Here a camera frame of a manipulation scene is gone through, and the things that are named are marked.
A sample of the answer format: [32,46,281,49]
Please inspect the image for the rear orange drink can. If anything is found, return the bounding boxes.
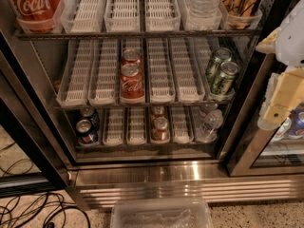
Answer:
[150,106,165,121]

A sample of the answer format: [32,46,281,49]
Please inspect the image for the front green drink can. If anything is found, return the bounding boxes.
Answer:
[211,62,240,95]

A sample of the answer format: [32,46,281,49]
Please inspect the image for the small clear bottle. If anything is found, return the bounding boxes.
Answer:
[199,109,223,143]
[199,103,219,118]

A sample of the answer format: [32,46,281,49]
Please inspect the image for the brown patterned drink bottle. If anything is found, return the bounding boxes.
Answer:
[219,0,262,30]

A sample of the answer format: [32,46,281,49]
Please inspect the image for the white can behind right door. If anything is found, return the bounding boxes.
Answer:
[272,118,292,142]

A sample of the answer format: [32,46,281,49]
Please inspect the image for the green drink can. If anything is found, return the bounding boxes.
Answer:
[211,62,240,95]
[205,47,232,84]

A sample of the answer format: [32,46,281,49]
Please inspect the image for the rear small clear bottle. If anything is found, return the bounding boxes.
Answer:
[199,103,219,118]

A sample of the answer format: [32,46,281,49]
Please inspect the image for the orange drink can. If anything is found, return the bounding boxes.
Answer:
[152,117,169,142]
[150,106,165,121]

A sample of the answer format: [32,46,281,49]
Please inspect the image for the rear green drink can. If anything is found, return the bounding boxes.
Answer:
[205,47,232,84]

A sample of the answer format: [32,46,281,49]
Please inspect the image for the rear blue Pepsi can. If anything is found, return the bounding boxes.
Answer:
[80,107,100,130]

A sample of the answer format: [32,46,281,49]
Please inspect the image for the rear red Coca-Cola can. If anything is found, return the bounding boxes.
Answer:
[121,48,142,67]

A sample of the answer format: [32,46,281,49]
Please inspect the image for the front orange drink can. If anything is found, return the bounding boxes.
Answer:
[152,117,169,142]

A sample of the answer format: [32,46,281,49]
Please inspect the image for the right closed glass fridge door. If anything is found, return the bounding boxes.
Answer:
[227,53,304,177]

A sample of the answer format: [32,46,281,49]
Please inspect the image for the red coca-cola can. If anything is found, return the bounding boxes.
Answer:
[120,63,144,104]
[121,48,142,67]

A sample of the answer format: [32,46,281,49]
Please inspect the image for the blue can behind right door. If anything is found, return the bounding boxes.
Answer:
[287,108,304,139]

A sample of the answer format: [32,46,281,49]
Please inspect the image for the blue pepsi can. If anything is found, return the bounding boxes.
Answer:
[80,107,100,130]
[76,120,98,144]

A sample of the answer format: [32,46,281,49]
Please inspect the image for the black cables on floor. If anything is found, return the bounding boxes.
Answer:
[0,141,92,228]

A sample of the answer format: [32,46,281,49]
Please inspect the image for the stainless steel fridge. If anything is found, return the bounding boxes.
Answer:
[0,0,304,209]

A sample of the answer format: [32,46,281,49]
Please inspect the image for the front small clear bottle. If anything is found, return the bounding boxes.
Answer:
[199,109,223,143]

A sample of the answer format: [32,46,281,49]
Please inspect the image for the clear plastic bin on floor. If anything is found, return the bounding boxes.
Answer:
[110,198,214,228]

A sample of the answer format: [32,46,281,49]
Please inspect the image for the middle wire shelf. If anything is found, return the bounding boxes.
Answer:
[53,100,232,110]

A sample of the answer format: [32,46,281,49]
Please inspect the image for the wire shelf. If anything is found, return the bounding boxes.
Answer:
[14,29,260,41]
[53,100,232,110]

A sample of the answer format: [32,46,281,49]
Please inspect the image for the top wire shelf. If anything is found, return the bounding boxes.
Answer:
[14,29,260,41]

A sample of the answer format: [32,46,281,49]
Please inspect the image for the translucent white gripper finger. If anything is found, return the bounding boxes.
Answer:
[257,73,278,131]
[256,28,280,54]

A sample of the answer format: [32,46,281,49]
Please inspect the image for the front red Coca-Cola can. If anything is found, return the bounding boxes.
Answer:
[120,63,144,104]

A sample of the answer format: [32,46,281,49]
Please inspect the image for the clear plastic water bottle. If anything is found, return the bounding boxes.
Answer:
[189,0,221,30]

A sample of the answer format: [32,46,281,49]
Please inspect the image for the open glass fridge door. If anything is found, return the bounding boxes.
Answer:
[0,54,68,198]

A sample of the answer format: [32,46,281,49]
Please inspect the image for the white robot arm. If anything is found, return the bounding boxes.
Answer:
[256,0,304,131]

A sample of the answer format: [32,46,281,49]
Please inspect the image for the front blue Pepsi can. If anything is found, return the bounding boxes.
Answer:
[76,120,98,144]

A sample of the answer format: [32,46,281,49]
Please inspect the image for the large red Coca-Cola bottle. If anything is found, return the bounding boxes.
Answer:
[12,0,64,33]

